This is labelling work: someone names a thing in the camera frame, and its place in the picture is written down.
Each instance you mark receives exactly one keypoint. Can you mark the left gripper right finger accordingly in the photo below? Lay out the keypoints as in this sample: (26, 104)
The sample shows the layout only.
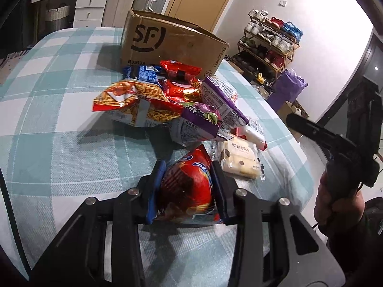
(275, 245)

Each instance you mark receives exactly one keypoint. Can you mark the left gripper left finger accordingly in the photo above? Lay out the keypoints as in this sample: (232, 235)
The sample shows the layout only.
(76, 256)

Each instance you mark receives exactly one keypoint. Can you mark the red chip bag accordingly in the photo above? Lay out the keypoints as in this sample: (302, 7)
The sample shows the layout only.
(185, 195)

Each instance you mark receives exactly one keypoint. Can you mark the white red snack pack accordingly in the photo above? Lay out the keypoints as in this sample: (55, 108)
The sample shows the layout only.
(254, 133)

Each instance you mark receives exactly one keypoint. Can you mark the purple white snack bag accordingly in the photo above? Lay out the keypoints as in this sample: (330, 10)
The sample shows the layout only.
(223, 96)

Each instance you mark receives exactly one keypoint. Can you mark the purple green snack bag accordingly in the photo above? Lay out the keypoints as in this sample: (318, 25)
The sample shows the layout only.
(198, 122)

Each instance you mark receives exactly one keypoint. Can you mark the right hand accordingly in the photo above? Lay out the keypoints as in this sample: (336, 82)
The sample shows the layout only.
(333, 216)

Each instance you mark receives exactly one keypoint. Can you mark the cream cake pack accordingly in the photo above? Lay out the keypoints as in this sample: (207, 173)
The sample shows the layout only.
(239, 157)

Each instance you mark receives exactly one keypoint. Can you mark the purple gift bag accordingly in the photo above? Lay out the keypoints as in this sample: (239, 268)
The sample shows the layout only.
(287, 88)

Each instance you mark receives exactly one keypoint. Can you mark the plaid teal tablecloth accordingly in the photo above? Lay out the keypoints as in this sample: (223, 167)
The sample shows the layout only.
(56, 152)

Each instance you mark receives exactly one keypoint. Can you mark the shoe rack with shoes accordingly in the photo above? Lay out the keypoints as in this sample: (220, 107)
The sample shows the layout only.
(267, 47)

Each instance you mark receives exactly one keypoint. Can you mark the orange shrimp stick bag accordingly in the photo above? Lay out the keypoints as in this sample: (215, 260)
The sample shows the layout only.
(137, 103)

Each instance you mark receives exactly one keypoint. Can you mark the red snack bag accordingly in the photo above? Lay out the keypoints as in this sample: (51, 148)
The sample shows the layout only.
(181, 83)

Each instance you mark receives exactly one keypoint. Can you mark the blue cookie pack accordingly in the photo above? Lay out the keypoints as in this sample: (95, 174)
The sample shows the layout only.
(148, 73)

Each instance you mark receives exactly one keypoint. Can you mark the SF cardboard box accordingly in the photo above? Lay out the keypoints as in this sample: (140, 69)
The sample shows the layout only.
(148, 38)

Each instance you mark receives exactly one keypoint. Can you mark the woven laundry basket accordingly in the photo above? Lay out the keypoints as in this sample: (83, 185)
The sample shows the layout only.
(57, 18)

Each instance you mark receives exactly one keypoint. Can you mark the beige suitcase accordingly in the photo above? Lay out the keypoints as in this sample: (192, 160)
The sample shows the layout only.
(115, 13)

